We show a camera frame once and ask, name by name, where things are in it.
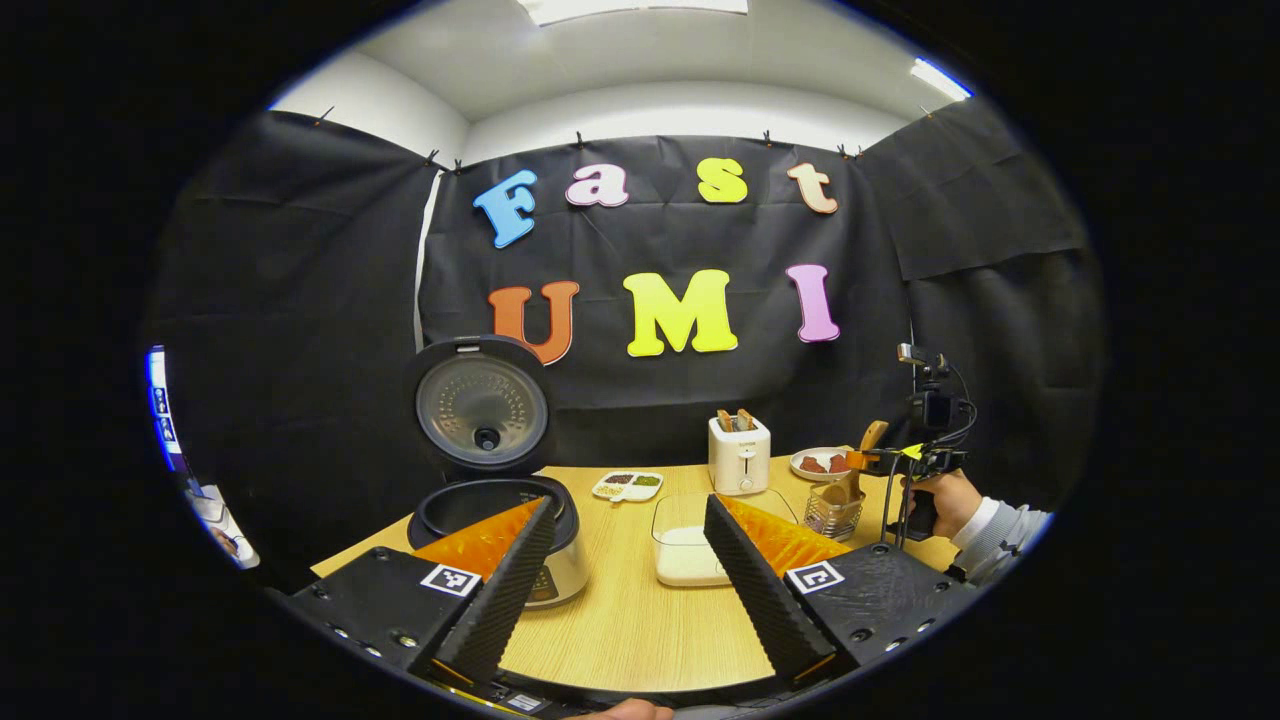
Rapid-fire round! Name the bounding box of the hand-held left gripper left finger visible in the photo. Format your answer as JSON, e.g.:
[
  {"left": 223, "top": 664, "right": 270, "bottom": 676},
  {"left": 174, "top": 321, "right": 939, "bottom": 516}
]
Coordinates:
[{"left": 290, "top": 497, "right": 556, "bottom": 691}]

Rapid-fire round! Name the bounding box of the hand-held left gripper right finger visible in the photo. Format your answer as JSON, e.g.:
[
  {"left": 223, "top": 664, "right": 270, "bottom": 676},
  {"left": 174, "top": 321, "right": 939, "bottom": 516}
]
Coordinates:
[{"left": 702, "top": 493, "right": 976, "bottom": 691}]

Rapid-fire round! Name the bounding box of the wooden spoon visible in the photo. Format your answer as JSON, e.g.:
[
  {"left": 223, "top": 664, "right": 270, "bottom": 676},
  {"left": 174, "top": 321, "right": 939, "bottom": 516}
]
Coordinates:
[{"left": 822, "top": 420, "right": 889, "bottom": 507}]

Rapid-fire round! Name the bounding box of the clear chopstick holder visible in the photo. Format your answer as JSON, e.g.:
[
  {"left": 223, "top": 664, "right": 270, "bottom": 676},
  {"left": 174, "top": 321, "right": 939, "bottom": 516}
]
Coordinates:
[{"left": 803, "top": 483, "right": 866, "bottom": 542}]

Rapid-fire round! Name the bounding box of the dark lidded silver rice cooker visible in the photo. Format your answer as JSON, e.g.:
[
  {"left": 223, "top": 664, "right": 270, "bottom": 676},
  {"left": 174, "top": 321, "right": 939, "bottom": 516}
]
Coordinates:
[{"left": 405, "top": 335, "right": 591, "bottom": 609}]

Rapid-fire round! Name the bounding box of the white round plate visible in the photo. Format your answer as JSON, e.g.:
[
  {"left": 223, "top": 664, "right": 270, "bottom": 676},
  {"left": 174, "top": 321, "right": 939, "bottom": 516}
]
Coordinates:
[{"left": 790, "top": 447, "right": 853, "bottom": 483}]

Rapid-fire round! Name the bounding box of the clear plastic food container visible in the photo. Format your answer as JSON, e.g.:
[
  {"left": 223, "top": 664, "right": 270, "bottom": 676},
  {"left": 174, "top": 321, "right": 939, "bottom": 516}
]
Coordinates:
[{"left": 652, "top": 488, "right": 801, "bottom": 588}]

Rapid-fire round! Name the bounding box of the white toaster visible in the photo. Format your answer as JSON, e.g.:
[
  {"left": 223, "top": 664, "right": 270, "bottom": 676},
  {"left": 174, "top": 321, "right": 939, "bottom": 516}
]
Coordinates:
[{"left": 708, "top": 415, "right": 771, "bottom": 496}]

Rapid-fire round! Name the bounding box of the white divided sauce dish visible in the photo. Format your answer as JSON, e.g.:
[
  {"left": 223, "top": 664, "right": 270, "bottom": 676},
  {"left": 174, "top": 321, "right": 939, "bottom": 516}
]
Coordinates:
[{"left": 591, "top": 471, "right": 664, "bottom": 503}]

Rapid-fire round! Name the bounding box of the black backdrop cloth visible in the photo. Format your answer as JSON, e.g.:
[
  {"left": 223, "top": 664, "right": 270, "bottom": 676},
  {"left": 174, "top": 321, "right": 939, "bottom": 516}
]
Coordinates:
[{"left": 145, "top": 95, "right": 1106, "bottom": 581}]

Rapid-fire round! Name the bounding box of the white side desk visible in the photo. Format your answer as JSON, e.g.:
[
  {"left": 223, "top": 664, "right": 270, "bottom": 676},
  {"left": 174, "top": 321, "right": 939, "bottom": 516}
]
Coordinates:
[{"left": 190, "top": 485, "right": 261, "bottom": 571}]

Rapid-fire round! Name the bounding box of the small ceiling light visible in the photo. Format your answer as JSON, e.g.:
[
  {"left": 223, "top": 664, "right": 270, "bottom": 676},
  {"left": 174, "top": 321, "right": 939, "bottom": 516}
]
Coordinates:
[{"left": 910, "top": 58, "right": 973, "bottom": 101}]

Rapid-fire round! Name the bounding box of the computer monitor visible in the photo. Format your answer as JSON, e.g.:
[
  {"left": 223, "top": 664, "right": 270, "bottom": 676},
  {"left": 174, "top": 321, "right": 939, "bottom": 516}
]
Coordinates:
[{"left": 145, "top": 345, "right": 187, "bottom": 471}]

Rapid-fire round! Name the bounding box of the long ceiling light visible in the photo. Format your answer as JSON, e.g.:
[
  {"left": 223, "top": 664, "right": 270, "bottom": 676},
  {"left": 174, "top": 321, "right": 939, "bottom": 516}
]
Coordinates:
[{"left": 518, "top": 0, "right": 749, "bottom": 26}]

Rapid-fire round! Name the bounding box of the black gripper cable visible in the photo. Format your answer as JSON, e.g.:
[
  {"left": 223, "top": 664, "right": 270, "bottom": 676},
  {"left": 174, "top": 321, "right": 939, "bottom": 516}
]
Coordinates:
[{"left": 878, "top": 360, "right": 978, "bottom": 547}]

